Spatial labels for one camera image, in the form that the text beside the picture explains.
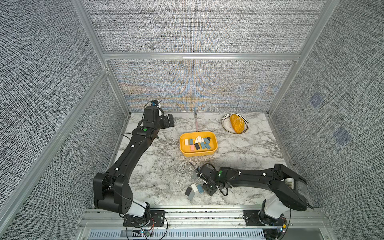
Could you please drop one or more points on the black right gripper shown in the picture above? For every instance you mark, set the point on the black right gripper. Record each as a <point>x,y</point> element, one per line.
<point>209,192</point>

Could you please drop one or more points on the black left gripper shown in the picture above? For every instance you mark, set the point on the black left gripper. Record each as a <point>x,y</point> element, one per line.
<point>166,124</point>

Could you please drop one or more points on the grey eraser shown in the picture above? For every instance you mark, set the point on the grey eraser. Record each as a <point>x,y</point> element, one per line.
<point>191,196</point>

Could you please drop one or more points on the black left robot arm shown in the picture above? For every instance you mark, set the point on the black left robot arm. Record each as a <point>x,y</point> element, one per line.
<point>112,191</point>

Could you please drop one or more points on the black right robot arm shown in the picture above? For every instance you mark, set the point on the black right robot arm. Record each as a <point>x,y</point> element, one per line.
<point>289,188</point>

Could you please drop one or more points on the yellow plastic storage box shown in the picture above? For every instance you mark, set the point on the yellow plastic storage box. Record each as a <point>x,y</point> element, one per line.
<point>201,152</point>

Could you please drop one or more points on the white patterned plate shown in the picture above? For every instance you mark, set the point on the white patterned plate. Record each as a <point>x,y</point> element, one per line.
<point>226,123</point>

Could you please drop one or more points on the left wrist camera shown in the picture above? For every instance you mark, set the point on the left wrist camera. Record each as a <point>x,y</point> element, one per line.
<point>153,113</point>

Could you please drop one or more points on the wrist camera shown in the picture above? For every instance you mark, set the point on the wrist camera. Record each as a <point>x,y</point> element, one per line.
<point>208,173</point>
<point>153,113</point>

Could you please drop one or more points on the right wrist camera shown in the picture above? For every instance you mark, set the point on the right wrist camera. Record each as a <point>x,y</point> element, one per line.
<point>208,173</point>

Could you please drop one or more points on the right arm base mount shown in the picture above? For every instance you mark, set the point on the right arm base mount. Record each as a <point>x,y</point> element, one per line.
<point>252,217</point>

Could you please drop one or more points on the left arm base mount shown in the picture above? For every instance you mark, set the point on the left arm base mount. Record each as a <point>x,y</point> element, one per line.
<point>155,218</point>

